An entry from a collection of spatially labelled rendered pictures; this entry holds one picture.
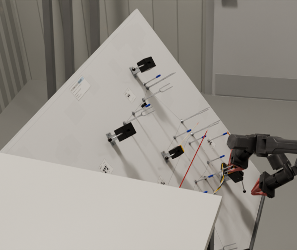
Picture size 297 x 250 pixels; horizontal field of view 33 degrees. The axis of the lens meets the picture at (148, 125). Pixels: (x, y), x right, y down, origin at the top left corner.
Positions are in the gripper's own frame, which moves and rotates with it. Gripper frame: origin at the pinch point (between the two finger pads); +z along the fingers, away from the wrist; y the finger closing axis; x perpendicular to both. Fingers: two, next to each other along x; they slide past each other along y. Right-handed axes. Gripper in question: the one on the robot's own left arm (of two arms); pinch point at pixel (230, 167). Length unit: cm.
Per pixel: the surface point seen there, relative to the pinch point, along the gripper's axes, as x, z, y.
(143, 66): -51, -23, -6
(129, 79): -54, -17, -4
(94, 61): -68, -23, 3
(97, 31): -76, 102, -179
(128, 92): -52, -16, 2
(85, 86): -67, -23, 16
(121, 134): -51, -23, 30
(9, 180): -74, -55, 83
